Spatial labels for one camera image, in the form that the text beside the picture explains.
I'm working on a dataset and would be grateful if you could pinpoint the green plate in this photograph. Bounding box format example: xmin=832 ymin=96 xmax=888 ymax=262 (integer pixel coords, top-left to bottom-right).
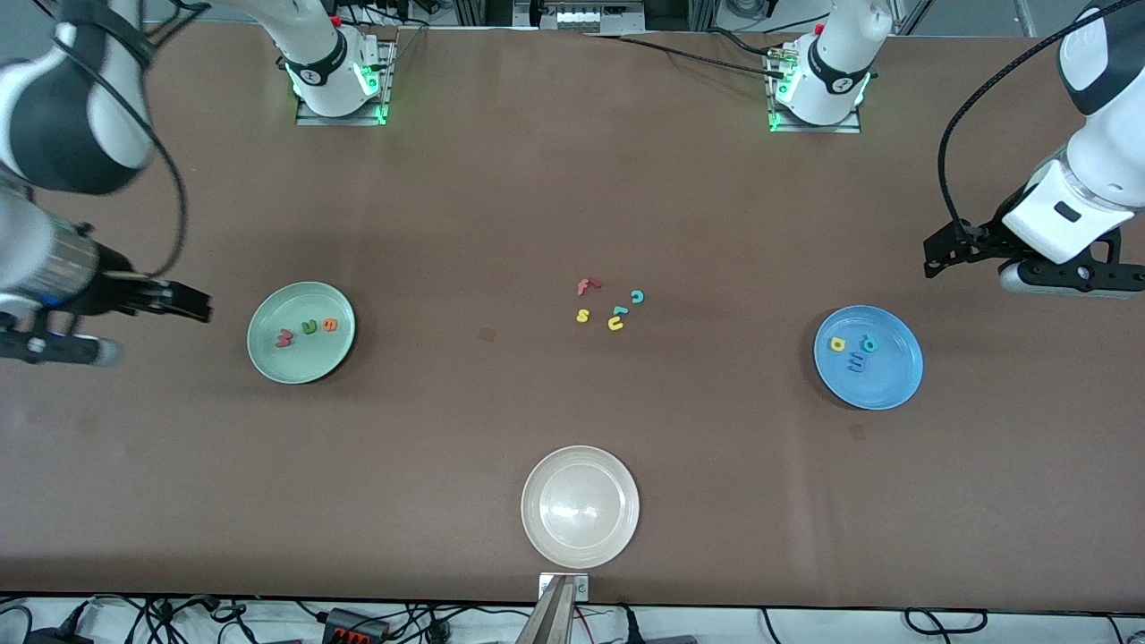
xmin=247 ymin=282 xmax=357 ymax=386

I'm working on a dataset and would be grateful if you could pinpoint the blue plate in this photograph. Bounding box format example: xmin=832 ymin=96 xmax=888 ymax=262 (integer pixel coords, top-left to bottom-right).
xmin=813 ymin=305 xmax=924 ymax=411

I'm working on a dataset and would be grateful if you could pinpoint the black red power strip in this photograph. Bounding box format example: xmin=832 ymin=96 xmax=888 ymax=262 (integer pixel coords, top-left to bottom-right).
xmin=320 ymin=607 xmax=392 ymax=642

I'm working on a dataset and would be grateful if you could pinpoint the white plate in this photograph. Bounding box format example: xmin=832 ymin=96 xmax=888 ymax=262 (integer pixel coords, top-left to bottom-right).
xmin=521 ymin=445 xmax=640 ymax=570

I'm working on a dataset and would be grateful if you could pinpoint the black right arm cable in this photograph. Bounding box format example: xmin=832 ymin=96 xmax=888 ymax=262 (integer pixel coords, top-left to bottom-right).
xmin=36 ymin=0 xmax=211 ymax=280

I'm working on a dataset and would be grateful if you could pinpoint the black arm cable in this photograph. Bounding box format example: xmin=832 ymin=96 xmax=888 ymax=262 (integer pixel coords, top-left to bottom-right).
xmin=36 ymin=0 xmax=211 ymax=280
xmin=937 ymin=0 xmax=1141 ymax=226

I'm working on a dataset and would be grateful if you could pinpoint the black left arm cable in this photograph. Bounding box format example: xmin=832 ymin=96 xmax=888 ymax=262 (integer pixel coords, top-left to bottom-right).
xmin=937 ymin=0 xmax=1141 ymax=226

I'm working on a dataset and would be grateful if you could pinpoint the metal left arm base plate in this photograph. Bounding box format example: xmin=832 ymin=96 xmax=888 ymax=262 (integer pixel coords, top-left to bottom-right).
xmin=767 ymin=43 xmax=863 ymax=135

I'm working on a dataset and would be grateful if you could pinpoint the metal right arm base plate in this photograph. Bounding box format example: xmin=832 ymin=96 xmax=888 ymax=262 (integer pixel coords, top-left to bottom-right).
xmin=295 ymin=38 xmax=398 ymax=127

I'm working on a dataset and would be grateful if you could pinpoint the black cable on table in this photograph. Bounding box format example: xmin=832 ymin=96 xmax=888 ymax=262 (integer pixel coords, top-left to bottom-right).
xmin=581 ymin=32 xmax=790 ymax=80

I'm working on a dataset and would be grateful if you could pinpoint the black looped floor cable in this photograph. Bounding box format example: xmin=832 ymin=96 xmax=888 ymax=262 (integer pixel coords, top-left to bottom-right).
xmin=902 ymin=606 xmax=990 ymax=638

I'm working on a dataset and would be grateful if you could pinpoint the aluminium frame with connectors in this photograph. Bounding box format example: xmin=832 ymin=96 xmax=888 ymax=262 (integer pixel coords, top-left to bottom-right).
xmin=452 ymin=0 xmax=718 ymax=33

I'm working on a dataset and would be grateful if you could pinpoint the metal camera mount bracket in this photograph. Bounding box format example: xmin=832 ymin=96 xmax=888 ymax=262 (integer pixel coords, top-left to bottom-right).
xmin=514 ymin=572 xmax=591 ymax=644

